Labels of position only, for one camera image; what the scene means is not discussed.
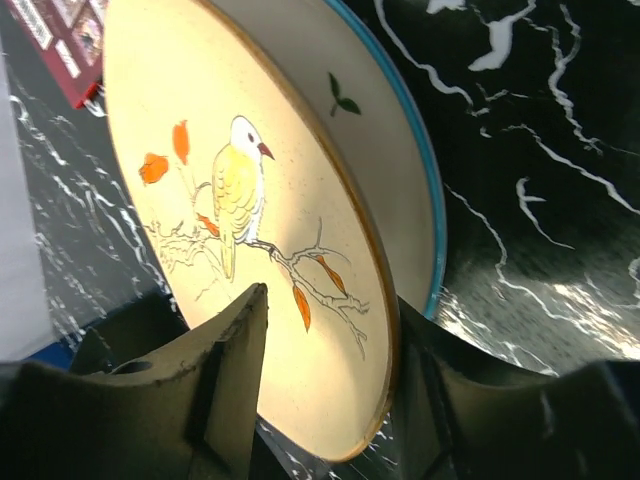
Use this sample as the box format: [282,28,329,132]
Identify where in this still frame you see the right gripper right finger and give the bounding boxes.
[392,302,639,479]

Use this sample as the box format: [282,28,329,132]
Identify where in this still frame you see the purple binder right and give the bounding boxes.
[0,49,191,371]

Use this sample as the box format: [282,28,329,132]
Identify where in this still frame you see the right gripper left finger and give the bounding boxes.
[1,283,268,479]

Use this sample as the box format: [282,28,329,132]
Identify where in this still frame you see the red card booklet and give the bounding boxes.
[3,0,109,109]

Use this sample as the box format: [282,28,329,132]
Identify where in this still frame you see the beige bird plate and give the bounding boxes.
[103,1,399,462]

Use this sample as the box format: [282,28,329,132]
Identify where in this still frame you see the white watermelon plate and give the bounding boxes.
[216,0,447,319]

